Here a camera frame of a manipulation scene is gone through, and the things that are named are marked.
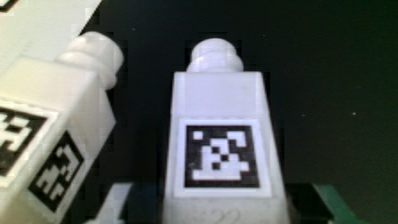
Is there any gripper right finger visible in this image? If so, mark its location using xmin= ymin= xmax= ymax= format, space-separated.
xmin=312 ymin=184 xmax=364 ymax=224

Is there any white table leg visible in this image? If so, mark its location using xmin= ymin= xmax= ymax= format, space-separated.
xmin=163 ymin=38 xmax=289 ymax=224
xmin=0 ymin=32 xmax=122 ymax=224

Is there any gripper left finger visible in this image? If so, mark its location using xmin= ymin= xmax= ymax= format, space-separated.
xmin=87 ymin=183 xmax=133 ymax=224

